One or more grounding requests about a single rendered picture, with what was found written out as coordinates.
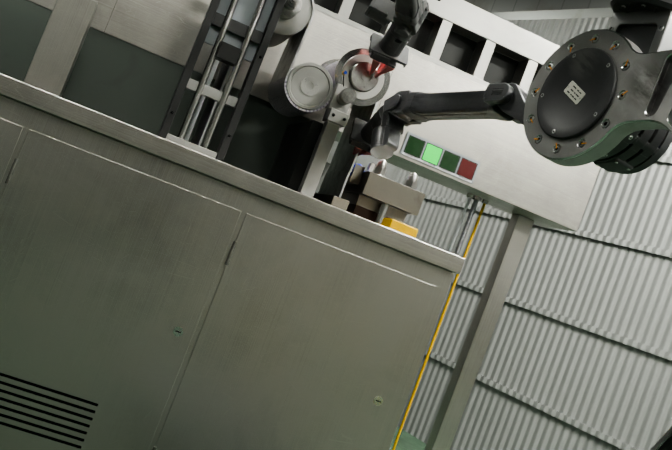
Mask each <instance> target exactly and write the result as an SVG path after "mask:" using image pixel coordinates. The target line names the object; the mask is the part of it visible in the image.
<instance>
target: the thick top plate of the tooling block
mask: <svg viewBox="0 0 672 450"><path fill-rule="evenodd" d="M343 192H345V193H354V194H361V195H363V196H366V197H368V198H371V199H373V200H376V201H378V202H383V203H385V204H388V205H389V206H390V207H393V208H395V209H398V210H400V211H403V212H405V213H407V214H410V215H416V216H417V215H418V213H419V210H420V208H421V205H422V202H423V200H424V197H425V194H424V193H422V192H419V191H417V190H414V189H412V188H410V187H407V186H405V185H402V184H400V183H398V182H395V181H393V180H390V179H388V178H385V177H383V176H381V175H378V174H376V173H373V172H371V171H364V172H363V174H362V177H361V180H360V182H359V185H354V184H350V185H345V188H344V190H343Z"/></svg>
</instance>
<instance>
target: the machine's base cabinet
mask: <svg viewBox="0 0 672 450"><path fill-rule="evenodd" d="M453 277H454V273H453V272H450V271H448V270H445V269H443V268H440V267H438V266H435V265H432V264H430V263H427V262H425V261H422V260H420V259H417V258H415V257H412V256H410V255H407V254H404V253H402V252H399V251H397V250H394V249H392V248H389V247H387V246H384V245H382V244H379V243H376V242H374V241H371V240H369V239H366V238H364V237H361V236H359V235H356V234H354V233H351V232H349V231H346V230H343V229H341V228H338V227H336V226H333V225H331V224H328V223H326V222H323V221H321V220H318V219H315V218H313V217H310V216H308V215H305V214H303V213H300V212H298V211H295V210H293V209H290V208H287V207H285V206H282V205H280V204H277V203H275V202H272V201H270V200H267V199H265V198H262V197H260V196H257V195H254V194H252V193H249V192H247V191H244V190H242V189H239V188H237V187H234V186H232V185H229V184H226V183H224V182H221V181H219V180H216V179H214V178H211V177H209V176H206V175H204V174H201V173H199V172H196V171H193V170H191V169H188V168H186V167H183V166H181V165H178V164H176V163H173V162H171V161H168V160H165V159H163V158H160V157H158V156H155V155H153V154H150V153H148V152H145V151H143V150H140V149H137V148H135V147H132V146H130V145H127V144H125V143H122V142H120V141H117V140H115V139H112V138H110V137H107V136H104V135H102V134H99V133H97V132H94V131H92V130H89V129H87V128H84V127H82V126H79V125H76V124H74V123H71V122H69V121H66V120H64V119H61V118H59V117H56V116H54V115H51V114H49V113H46V112H43V111H41V110H38V109H36V108H33V107H31V106H28V105H26V104H23V103H21V102H18V101H15V100H13V99H10V98H8V97H5V96H3V95H0V450H389V448H390V445H391V443H392V440H393V437H394V434H395V432H396V429H397V426H398V424H399V421H400V418H401V416H402V413H403V410H404V408H405V405H406V402H407V400H408V397H409V394H410V392H411V389H412V386H413V384H414V381H415V378H416V376H417V373H418V370H419V368H420V365H421V362H422V360H423V357H424V354H425V352H426V349H427V346H428V344H429V341H430V338H431V336H432V333H433V330H434V328H435V325H436V322H437V320H438V317H439V314H440V312H441V309H442V306H443V304H444V301H445V298H446V296H447V293H448V290H449V288H450V285H451V282H452V280H453Z"/></svg>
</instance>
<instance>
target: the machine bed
mask: <svg viewBox="0 0 672 450"><path fill-rule="evenodd" d="M0 95H3V96H5V97H8V98H10V99H13V100H15V101H18V102H21V103H23V104H26V105H28V106H31V107H33V108H36V109H38V110H41V111H43V112H46V113H49V114H51V115H54V116H56V117H59V118H61V119H64V120H66V121H69V122H71V123H74V124H76V125H79V126H82V127H84V128H87V129H89V130H92V131H94V132H97V133H99V134H102V135H104V136H107V137H110V138H112V139H115V140H117V141H120V142H122V143H125V144H127V145H130V146H132V147H135V148H137V149H140V150H143V151H145V152H148V153H150V154H153V155H155V156H158V157H160V158H163V159H165V160H168V161H171V162H173V163H176V164H178V165H181V166H183V167H186V168H188V169H191V170H193V171H196V172H199V173H201V174H204V175H206V176H209V177H211V178H214V179H216V180H219V181H221V182H224V183H226V184H229V185H232V186H234V187H237V188H239V189H242V190H244V191H247V192H249V193H252V194H254V195H257V196H260V197H262V198H265V199H267V200H270V201H272V202H275V203H277V204H280V205H282V206H285V207H287V208H290V209H293V210H295V211H298V212H300V213H303V214H305V215H308V216H310V217H313V218H315V219H318V220H321V221H323V222H326V223H328V224H331V225H333V226H336V227H338V228H341V229H343V230H346V231H349V232H351V233H354V234H356V235H359V236H361V237H364V238H366V239H369V240H371V241H374V242H376V243H379V244H382V245H384V246H387V247H389V248H392V249H394V250H397V251H399V252H402V253H404V254H407V255H410V256H412V257H415V258H417V259H420V260H422V261H425V262H427V263H430V264H432V265H435V266H438V267H440V268H443V269H445V270H448V271H450V272H453V273H456V274H460V273H461V270H462V267H463V265H464V262H465V258H463V257H460V256H458V255H455V254H453V253H450V252H448V251H445V250H443V249H440V248H438V247H435V246H433V245H430V244H428V243H425V242H423V241H420V240H418V239H415V238H412V237H410V236H407V235H405V234H402V233H400V232H397V231H395V230H392V229H390V228H387V227H385V226H382V225H380V224H377V223H375V222H372V221H370V220H367V219H365V218H362V217H360V216H357V215H355V214H352V213H350V212H347V211H345V210H342V209H340V208H337V207H335V206H332V205H330V204H327V203H325V202H322V201H320V200H317V199H315V198H312V197H310V196H307V195H305V194H302V193H300V192H297V191H295V190H292V189H290V188H287V187H285V186H282V185H280V184H277V183H275V182H272V181H270V180H267V179H265V178H262V177H260V176H257V175H255V174H252V173H250V172H247V171H245V170H242V169H240V168H237V167H235V166H232V165H230V164H227V163H225V162H222V161H220V160H217V159H215V158H212V157H209V156H207V155H204V154H202V153H199V152H197V151H194V150H192V149H189V148H187V147H184V146H182V145H179V144H177V143H174V142H172V141H169V140H167V139H164V138H162V137H159V136H157V135H154V134H152V133H149V132H147V131H144V130H142V129H139V128H137V127H134V126H132V125H129V124H127V123H124V122H122V121H119V120H117V119H114V118H112V117H109V116H107V115H104V114H102V113H99V112H97V111H94V110H92V109H89V108H87V107H84V106H82V105H79V104H77V103H74V102H72V101H69V100H67V99H64V98H62V97H59V96H57V95H54V94H52V93H49V92H47V91H44V90H42V89H39V88H37V87H34V86H32V85H29V84H27V83H24V82H22V81H19V80H17V79H14V78H12V77H9V76H7V75H4V74H1V73H0Z"/></svg>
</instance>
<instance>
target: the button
mask: <svg viewBox="0 0 672 450"><path fill-rule="evenodd" d="M381 225H383V226H387V227H390V228H392V229H395V230H398V231H400V232H403V233H405V234H408V235H410V236H413V237H415V238H416V235H417V233H418V229H417V228H414V227H412V226H409V225H407V224H404V223H402V222H399V221H397V220H394V219H390V218H383V221H382V223H381Z"/></svg>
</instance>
